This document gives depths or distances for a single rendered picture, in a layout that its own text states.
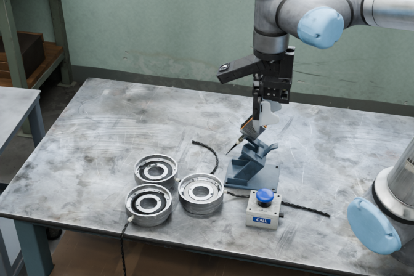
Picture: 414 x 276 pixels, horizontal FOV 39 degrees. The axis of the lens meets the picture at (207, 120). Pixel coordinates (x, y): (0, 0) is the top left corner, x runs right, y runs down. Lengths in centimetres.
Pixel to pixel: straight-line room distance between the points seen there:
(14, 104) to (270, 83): 101
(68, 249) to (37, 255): 14
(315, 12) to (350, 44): 182
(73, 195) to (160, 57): 177
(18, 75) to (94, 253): 138
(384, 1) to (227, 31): 187
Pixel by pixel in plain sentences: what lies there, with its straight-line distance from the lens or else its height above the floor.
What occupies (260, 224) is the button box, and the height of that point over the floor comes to 81.
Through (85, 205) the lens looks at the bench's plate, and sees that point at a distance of 141.
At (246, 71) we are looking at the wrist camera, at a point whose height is 111.
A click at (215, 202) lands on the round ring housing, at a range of 134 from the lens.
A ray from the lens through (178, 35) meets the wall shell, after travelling 302.
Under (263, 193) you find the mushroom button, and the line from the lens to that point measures 130.
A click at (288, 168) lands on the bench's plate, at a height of 80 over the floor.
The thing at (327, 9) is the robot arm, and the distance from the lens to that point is 111.
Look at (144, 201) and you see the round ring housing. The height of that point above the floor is 82.
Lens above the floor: 176
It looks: 36 degrees down
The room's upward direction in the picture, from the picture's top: straight up
